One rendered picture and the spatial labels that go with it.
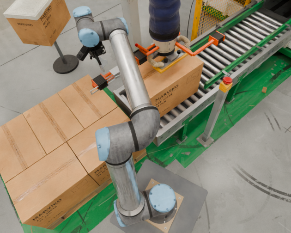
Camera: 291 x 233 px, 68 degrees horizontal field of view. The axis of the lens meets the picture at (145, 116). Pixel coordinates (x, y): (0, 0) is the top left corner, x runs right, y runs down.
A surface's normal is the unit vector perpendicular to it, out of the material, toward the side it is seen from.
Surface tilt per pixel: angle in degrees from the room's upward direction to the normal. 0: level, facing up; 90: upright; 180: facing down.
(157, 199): 10
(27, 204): 0
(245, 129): 0
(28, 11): 0
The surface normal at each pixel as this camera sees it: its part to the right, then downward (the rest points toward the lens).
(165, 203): 0.10, -0.52
